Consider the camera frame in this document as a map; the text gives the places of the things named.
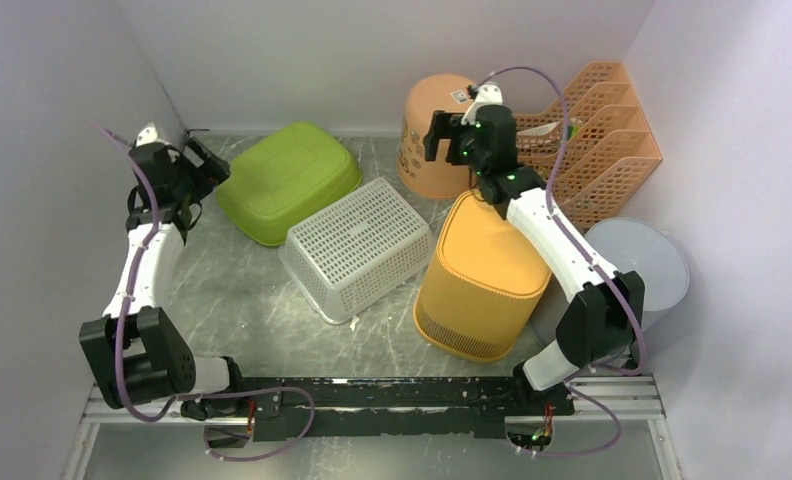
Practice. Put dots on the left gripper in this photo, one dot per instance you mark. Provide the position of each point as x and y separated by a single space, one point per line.
212 173

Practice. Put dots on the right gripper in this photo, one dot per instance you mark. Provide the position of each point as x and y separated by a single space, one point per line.
444 126

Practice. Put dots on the peach capybara plastic bucket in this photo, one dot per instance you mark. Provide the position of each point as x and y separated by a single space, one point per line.
434 179

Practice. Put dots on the green plastic basin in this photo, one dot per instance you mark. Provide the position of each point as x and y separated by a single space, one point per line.
285 178

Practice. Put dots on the white perforated basket tray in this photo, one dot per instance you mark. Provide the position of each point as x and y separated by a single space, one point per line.
356 250

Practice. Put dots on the yellow slotted waste basket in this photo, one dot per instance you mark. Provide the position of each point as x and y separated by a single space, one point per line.
482 284

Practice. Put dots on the grey plastic bucket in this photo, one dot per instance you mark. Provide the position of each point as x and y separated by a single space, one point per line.
630 245

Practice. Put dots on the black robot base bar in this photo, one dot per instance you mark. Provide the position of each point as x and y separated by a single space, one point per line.
274 409

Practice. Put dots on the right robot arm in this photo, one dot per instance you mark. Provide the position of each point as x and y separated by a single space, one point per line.
604 304

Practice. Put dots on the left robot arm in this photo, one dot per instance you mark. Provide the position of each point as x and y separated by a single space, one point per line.
134 351

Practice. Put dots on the peach plastic desk organizer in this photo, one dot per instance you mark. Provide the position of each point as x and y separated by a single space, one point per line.
610 150

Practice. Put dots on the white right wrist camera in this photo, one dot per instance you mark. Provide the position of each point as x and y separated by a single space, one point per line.
488 93

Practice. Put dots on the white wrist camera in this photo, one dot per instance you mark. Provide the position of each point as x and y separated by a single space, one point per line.
488 93
148 134

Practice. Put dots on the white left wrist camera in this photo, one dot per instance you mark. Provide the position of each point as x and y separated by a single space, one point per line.
148 134

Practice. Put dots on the aluminium rail frame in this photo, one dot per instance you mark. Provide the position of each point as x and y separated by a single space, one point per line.
595 398

